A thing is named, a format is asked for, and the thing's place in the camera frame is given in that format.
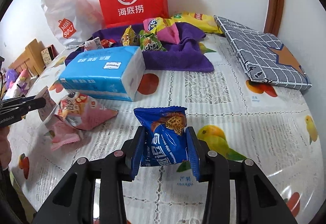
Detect blue cookie packet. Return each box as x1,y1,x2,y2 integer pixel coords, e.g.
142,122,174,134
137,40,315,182
134,106,188,167

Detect small white red packets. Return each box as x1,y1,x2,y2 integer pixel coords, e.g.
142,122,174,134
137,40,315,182
83,37,103,51

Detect pink white snack packet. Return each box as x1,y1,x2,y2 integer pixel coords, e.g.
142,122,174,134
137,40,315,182
44,116,83,151

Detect yellow snack packet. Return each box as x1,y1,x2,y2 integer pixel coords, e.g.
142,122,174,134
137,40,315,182
121,26,140,46

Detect purple towel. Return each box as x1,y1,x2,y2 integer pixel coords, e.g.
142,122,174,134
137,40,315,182
64,22,214,72

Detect yellow chips bag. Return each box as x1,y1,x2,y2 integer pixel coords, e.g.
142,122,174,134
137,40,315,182
171,12,223,34

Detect blue tissue pack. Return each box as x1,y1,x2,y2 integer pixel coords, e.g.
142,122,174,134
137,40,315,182
58,46,145,101

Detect pink yellow snack bag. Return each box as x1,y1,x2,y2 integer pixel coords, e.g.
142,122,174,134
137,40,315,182
143,17,180,44

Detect red snack packet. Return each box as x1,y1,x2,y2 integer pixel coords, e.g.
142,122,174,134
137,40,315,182
101,39,117,48

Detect white Miniso plastic bag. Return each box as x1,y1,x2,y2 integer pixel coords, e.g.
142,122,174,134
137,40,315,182
41,0,104,49

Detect purple plush toy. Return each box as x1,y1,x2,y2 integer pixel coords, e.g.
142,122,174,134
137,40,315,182
3,69,30,99

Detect grey checked fabric box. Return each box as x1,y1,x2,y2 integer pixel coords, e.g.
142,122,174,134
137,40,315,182
214,16,312,91

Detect green snack packet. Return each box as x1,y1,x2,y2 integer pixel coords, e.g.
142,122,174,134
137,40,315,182
139,30,167,51

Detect pink panda snack bag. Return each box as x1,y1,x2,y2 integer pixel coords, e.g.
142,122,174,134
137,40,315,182
54,92,118,131

